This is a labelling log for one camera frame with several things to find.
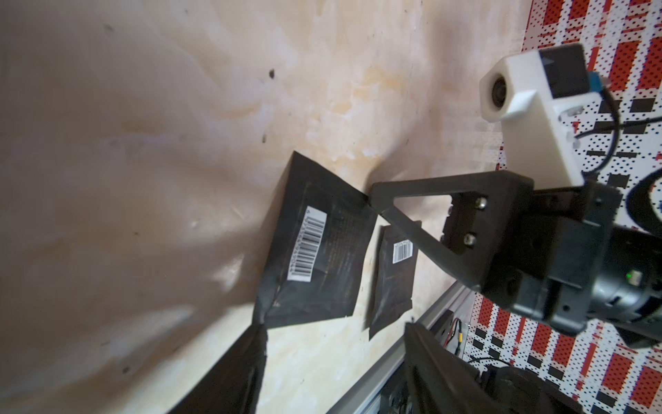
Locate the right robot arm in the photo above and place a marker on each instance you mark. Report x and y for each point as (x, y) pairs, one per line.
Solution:
(627, 291)

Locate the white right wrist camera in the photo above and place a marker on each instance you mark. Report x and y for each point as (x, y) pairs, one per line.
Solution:
(527, 94)

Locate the black tea bag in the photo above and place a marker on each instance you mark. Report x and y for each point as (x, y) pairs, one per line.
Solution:
(393, 280)
(315, 262)

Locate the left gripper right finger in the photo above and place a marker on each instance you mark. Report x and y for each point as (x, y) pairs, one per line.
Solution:
(440, 382)

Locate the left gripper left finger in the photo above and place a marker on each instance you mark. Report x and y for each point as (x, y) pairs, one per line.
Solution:
(233, 384)

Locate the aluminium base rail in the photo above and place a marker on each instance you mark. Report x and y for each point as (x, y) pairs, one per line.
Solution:
(363, 396)

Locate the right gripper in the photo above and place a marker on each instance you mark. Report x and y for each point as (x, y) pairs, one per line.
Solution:
(535, 257)

